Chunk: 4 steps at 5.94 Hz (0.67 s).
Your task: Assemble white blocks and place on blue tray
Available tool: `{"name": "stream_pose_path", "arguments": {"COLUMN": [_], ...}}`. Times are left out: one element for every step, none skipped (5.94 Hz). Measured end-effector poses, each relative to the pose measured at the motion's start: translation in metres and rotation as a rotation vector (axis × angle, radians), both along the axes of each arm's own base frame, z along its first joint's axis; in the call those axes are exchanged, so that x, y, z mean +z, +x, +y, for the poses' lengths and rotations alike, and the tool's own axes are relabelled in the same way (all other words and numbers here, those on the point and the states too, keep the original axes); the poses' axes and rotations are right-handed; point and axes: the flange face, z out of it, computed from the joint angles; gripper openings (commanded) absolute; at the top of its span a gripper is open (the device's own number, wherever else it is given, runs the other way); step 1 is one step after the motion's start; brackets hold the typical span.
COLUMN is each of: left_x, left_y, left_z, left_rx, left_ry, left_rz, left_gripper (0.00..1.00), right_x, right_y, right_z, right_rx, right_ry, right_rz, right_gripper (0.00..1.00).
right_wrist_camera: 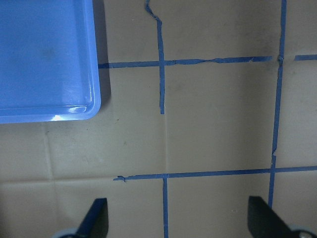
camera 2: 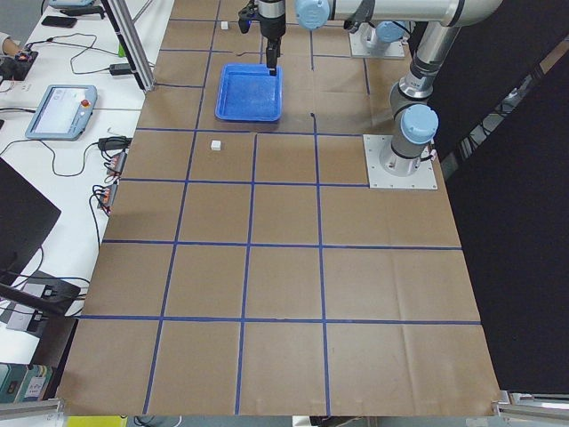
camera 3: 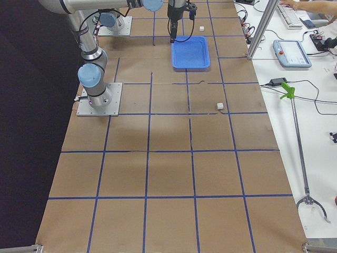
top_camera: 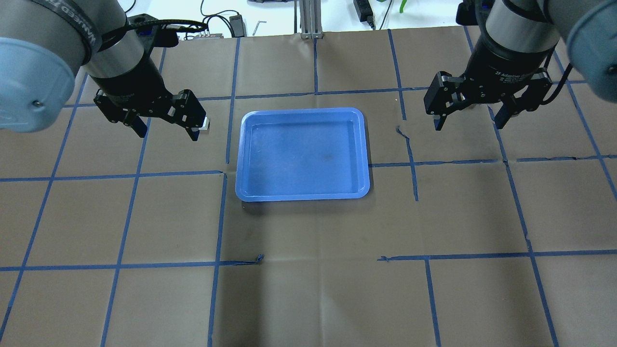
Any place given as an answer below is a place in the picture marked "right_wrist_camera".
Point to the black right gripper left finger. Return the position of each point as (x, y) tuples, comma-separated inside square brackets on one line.
[(95, 223)]

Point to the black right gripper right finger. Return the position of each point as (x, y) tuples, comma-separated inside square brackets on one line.
[(263, 222)]

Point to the blue plastic tray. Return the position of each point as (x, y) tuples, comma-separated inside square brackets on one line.
[(48, 61)]

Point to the brown paper table cover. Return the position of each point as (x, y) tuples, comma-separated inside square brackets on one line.
[(204, 103)]

